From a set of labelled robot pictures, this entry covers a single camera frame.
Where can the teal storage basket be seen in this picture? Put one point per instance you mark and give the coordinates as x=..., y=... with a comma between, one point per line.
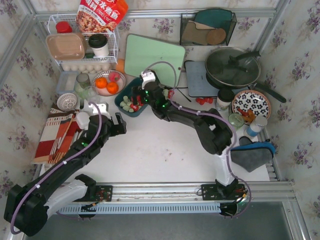
x=127, y=91

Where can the orange fruit behind board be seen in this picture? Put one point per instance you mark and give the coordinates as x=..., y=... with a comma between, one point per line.
x=120, y=66

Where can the white cup on rack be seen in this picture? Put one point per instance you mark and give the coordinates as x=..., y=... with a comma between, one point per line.
x=99, y=44

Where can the red snack bag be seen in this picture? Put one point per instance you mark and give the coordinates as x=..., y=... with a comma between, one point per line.
x=100, y=16

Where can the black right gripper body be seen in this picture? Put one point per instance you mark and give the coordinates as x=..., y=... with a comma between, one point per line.
x=141, y=94

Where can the glass fruit plate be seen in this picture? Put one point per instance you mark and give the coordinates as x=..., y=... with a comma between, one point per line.
x=109, y=83

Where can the striped orange cloth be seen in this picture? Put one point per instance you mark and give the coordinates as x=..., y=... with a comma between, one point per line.
x=57, y=136

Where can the red capsule cluster bottom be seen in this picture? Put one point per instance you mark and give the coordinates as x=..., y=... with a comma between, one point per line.
x=134, y=107

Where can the red capsule by cooker left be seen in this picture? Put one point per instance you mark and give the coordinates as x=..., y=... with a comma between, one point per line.
x=200, y=101

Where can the green cutting board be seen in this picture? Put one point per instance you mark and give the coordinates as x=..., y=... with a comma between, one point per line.
x=165, y=58

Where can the white plastic scoop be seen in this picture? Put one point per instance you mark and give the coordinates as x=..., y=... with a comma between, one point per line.
x=82, y=120

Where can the green tinted glass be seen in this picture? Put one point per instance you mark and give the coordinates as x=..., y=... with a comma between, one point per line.
x=82, y=82

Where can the white wire rack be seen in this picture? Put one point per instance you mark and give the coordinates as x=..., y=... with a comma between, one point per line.
x=113, y=40

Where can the flower pattern plate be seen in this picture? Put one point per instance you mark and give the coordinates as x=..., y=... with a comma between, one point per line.
x=252, y=100

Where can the red capsule by cooker right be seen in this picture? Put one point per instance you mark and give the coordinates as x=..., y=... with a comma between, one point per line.
x=209, y=100

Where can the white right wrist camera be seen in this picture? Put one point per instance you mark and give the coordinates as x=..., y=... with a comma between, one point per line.
x=147, y=77

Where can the green capsule cluster top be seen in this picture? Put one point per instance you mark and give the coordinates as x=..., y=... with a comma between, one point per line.
x=126, y=108

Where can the red lid jar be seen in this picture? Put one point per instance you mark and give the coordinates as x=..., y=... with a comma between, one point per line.
x=63, y=27

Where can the round cork coaster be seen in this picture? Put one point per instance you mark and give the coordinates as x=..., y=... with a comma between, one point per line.
x=216, y=36

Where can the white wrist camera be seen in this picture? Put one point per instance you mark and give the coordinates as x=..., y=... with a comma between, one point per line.
x=92, y=109
x=147, y=77

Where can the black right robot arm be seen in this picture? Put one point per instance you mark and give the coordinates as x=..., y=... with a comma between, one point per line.
x=214, y=133

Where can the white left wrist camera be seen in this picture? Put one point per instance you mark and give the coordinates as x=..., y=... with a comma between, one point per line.
x=92, y=109

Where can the grey induction cooker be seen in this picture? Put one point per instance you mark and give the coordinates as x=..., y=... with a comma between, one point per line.
x=197, y=83

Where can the white strainer bowl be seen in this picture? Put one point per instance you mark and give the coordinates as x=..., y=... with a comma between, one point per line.
x=67, y=102

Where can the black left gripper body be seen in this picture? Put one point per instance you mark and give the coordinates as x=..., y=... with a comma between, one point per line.
x=114, y=125

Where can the red capsule near board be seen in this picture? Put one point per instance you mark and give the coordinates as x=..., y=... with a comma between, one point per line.
x=170, y=94

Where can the black wok pan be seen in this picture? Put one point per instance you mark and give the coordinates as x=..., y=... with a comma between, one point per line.
x=235, y=68

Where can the beige plastic container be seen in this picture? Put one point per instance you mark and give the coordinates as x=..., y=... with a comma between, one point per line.
x=66, y=46

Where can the green glass jar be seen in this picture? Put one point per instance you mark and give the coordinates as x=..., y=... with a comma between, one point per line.
x=236, y=120

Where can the black mesh holder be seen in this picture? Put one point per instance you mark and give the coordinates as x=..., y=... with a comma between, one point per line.
x=193, y=31

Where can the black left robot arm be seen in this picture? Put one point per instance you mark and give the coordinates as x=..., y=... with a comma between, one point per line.
x=27, y=207

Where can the paper coffee cup black lid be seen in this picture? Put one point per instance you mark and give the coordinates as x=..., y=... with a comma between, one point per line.
x=224, y=99

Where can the red capsule by cooker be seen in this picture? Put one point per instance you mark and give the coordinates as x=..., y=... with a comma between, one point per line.
x=200, y=101
x=209, y=100

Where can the clear glass cup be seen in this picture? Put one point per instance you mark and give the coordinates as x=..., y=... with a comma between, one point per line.
x=91, y=94

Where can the white egg tray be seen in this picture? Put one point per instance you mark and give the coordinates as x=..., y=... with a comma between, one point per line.
x=88, y=68

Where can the clear storage box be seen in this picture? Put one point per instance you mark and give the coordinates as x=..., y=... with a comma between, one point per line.
x=66, y=82

